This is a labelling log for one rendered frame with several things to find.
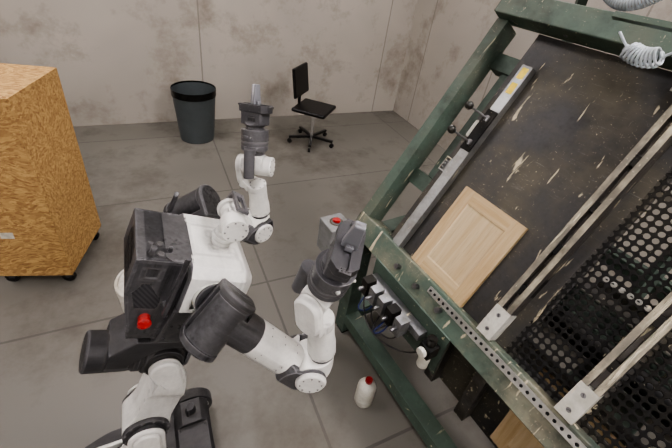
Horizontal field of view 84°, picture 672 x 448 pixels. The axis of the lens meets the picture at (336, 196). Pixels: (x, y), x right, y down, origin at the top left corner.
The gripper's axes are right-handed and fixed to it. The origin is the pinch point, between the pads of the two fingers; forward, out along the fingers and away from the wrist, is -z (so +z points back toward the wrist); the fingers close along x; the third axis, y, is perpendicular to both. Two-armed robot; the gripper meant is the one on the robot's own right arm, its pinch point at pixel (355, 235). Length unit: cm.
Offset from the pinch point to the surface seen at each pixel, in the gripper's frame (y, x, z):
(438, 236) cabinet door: 51, 72, 63
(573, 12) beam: 60, 122, -24
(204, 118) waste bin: -140, 272, 218
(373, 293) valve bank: 34, 51, 92
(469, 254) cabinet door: 61, 61, 56
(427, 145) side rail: 37, 114, 48
